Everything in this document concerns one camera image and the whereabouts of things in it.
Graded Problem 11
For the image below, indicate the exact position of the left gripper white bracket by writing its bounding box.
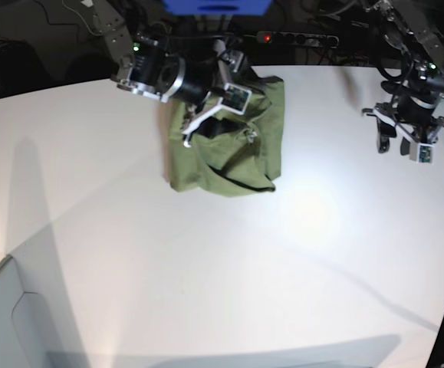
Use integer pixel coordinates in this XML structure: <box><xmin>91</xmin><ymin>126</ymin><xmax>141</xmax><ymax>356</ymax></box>
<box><xmin>361</xmin><ymin>103</ymin><xmax>444</xmax><ymax>164</ymax></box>

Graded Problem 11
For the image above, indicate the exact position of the blue box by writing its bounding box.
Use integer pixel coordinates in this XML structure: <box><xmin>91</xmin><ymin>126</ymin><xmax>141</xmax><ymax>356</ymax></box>
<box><xmin>163</xmin><ymin>0</ymin><xmax>271</xmax><ymax>16</ymax></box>

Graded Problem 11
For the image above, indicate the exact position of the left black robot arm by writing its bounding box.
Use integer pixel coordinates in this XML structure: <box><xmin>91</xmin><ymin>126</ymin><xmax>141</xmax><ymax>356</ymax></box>
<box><xmin>361</xmin><ymin>1</ymin><xmax>444</xmax><ymax>164</ymax></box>

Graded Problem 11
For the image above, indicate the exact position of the green T-shirt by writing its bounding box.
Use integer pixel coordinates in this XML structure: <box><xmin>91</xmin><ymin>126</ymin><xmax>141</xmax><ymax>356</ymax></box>
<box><xmin>167</xmin><ymin>76</ymin><xmax>285</xmax><ymax>197</ymax></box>

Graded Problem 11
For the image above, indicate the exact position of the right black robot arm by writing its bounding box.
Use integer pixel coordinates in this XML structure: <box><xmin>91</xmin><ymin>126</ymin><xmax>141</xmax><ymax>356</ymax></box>
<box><xmin>90</xmin><ymin>1</ymin><xmax>263</xmax><ymax>147</ymax></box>

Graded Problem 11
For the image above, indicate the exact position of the black power strip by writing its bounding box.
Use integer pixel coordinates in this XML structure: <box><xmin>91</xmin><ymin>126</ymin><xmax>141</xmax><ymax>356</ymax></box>
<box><xmin>255</xmin><ymin>31</ymin><xmax>340</xmax><ymax>49</ymax></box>

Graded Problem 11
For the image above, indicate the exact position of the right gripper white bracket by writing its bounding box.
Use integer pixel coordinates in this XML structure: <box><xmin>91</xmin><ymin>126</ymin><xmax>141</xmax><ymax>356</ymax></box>
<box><xmin>181</xmin><ymin>40</ymin><xmax>262</xmax><ymax>148</ymax></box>

